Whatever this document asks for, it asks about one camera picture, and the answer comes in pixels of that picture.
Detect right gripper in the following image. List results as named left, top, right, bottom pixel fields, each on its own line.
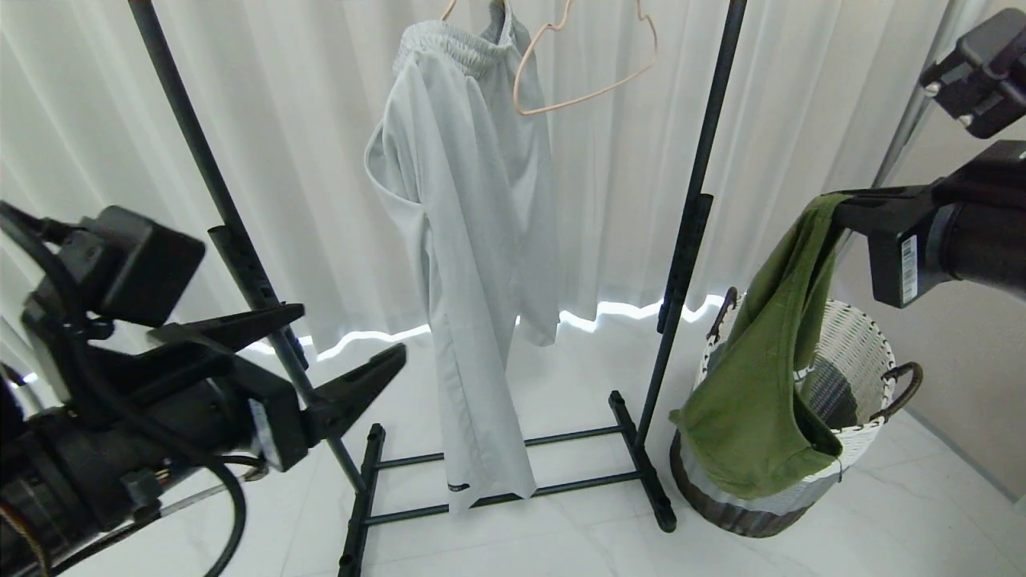
left=868, top=200, right=1026, bottom=309

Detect black clothes rack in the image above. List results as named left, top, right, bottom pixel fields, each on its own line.
left=127, top=0, right=748, bottom=577

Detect pink clothes hanger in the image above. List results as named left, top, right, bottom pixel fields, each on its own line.
left=439, top=0, right=510, bottom=23
left=513, top=0, right=660, bottom=117

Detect white laundry basket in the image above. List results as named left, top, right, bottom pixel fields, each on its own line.
left=669, top=287, right=924, bottom=538

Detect green garment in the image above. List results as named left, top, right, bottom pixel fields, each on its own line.
left=669, top=192, right=854, bottom=502

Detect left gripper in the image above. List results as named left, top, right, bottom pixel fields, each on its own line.
left=32, top=303, right=408, bottom=503

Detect pale grey shorts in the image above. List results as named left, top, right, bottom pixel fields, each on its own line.
left=365, top=0, right=562, bottom=514

